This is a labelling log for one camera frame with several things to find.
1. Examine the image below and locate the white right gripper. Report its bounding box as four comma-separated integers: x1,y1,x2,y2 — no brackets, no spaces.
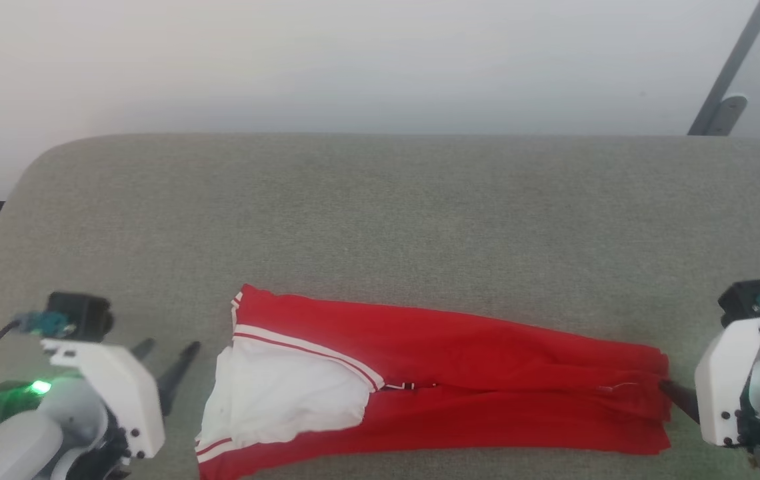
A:
658,314,760,448

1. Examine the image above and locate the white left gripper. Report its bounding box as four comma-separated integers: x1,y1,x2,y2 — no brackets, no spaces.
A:
41,337,201,460

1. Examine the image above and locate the red Bulls jersey shirt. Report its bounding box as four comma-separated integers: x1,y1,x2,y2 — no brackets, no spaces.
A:
194,284,673,480

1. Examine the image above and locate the grey-green fabric sofa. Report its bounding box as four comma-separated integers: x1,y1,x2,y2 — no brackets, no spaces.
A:
0,133,760,480

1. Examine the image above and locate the grey metal slanted pole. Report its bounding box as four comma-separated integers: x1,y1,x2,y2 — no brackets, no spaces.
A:
687,0,760,137

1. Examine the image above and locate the teal left camera connector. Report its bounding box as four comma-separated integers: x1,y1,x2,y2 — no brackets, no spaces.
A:
16,311,78,338

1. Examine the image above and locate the grey rounded pole bracket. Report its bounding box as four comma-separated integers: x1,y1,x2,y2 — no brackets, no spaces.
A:
703,95,749,137

